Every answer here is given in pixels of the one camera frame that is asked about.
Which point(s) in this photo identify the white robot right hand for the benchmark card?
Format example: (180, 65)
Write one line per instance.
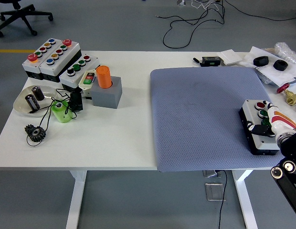
(280, 121)

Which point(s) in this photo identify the four-button control box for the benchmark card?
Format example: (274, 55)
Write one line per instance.
(251, 111)

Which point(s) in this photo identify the four-button box with black knob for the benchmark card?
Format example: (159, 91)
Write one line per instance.
(67, 80)

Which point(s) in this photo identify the five-button box with mushroom button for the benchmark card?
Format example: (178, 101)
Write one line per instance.
(31, 65)
(60, 59)

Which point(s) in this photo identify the clear plastic packet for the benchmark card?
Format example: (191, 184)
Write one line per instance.
(265, 77)

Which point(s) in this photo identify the clear bubble wrap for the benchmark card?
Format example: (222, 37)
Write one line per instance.
(286, 52)

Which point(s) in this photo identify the white paper sheet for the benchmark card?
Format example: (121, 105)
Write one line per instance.
(257, 51)

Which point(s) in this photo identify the white table leg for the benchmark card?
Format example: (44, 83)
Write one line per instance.
(76, 195)
(244, 195)

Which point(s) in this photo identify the grey-blue textured mat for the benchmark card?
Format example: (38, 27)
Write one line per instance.
(198, 119)

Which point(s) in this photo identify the open metal floor socket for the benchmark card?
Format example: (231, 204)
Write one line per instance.
(210, 173)

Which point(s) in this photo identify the black module with green label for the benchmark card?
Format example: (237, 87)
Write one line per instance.
(210, 60)

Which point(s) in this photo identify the metal floor socket plate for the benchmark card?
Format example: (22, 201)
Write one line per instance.
(214, 192)

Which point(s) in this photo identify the grey block with hole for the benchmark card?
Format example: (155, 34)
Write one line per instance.
(105, 97)

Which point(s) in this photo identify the orange cylinder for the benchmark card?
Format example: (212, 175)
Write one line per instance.
(103, 77)

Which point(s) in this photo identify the small black adapter box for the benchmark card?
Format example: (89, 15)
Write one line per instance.
(76, 101)

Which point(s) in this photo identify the green plastic cylinder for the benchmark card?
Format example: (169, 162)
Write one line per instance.
(62, 115)

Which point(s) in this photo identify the black cylindrical capacitor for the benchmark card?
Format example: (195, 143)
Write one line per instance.
(38, 94)
(32, 103)

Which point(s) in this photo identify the black bevel gear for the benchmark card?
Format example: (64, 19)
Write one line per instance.
(36, 134)

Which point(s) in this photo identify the silver metal dish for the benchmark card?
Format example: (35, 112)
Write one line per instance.
(22, 105)

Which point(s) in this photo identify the black office chair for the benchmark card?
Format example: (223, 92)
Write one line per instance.
(19, 13)

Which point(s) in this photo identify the white switch plate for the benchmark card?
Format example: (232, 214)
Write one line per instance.
(230, 56)

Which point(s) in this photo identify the cream red-green switch box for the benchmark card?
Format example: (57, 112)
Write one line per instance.
(84, 86)

